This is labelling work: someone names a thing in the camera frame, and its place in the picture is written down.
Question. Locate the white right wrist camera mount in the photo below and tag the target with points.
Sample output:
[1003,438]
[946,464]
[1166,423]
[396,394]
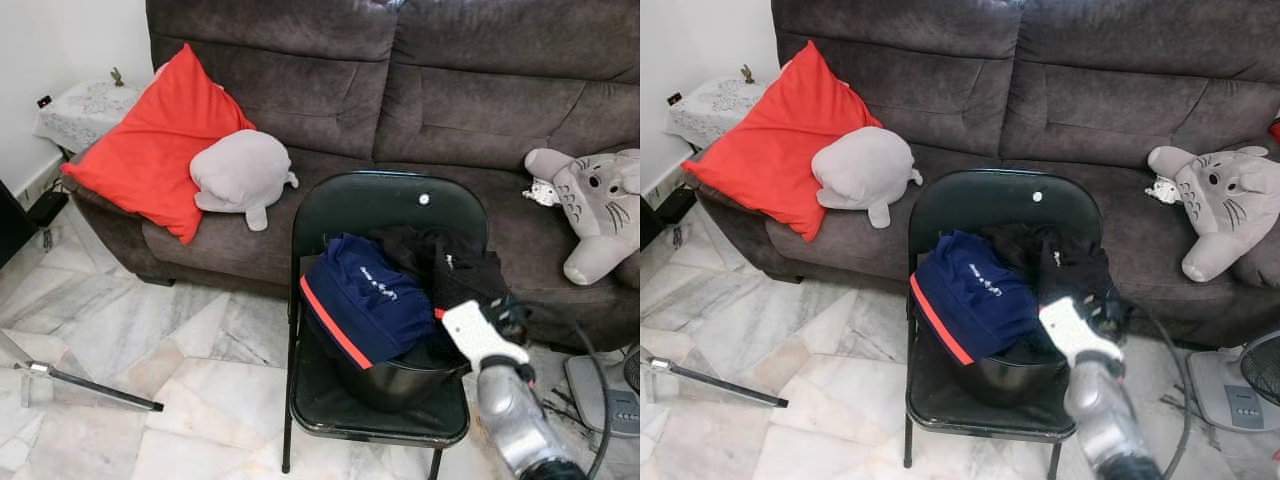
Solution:
[480,330]
[1075,330]

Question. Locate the grey seal plush toy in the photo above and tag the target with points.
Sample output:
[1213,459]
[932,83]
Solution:
[240,170]
[862,168]

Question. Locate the navy shirt red stripe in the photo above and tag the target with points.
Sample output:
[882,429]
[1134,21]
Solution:
[985,298]
[370,300]

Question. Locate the grey floor fan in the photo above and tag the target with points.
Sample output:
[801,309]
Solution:
[1240,390]
[600,395]

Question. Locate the lace covered side table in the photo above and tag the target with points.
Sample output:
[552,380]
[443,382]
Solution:
[85,110]
[715,108]

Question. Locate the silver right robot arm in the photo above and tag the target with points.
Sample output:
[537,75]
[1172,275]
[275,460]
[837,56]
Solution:
[515,420]
[1105,420]

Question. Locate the red cushion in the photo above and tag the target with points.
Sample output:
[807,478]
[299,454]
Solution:
[150,150]
[775,150]

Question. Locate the black plastic basin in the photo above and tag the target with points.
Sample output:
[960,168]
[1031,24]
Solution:
[1010,380]
[400,385]

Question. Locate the black shirt white print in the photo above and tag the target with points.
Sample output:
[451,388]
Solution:
[440,255]
[1060,255]

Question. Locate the small brass figurine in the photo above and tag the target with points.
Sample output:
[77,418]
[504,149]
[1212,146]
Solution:
[747,74]
[117,77]

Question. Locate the dark grey sofa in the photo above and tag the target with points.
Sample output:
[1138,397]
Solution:
[480,100]
[1100,100]

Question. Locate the grey cat plush toy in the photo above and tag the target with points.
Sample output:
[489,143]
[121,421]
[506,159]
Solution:
[1220,205]
[595,210]

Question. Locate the black folding chair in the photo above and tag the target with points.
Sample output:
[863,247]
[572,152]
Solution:
[380,200]
[1000,200]

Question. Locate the small white plush toy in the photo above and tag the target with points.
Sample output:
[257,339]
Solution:
[1163,189]
[542,192]

